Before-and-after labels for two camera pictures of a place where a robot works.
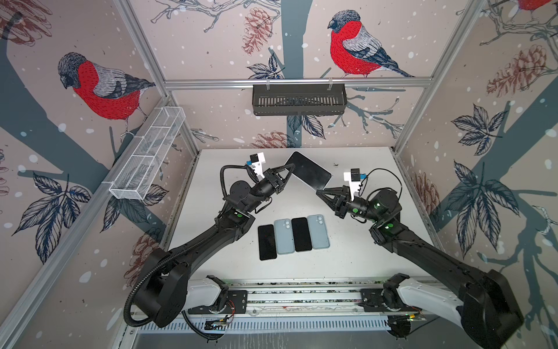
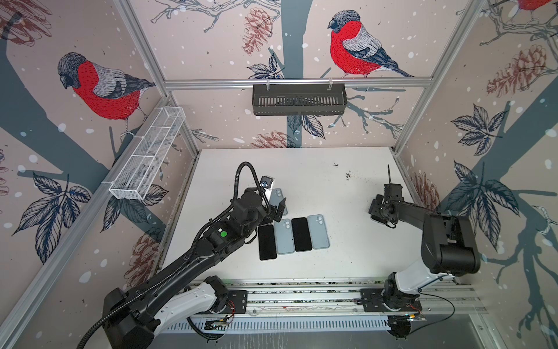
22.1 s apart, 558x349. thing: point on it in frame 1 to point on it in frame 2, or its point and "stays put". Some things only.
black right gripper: x=341 y=205 to x=374 y=208
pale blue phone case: x=318 y=232 stays put
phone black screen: x=301 y=235 stays put
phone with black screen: x=267 y=242 stays put
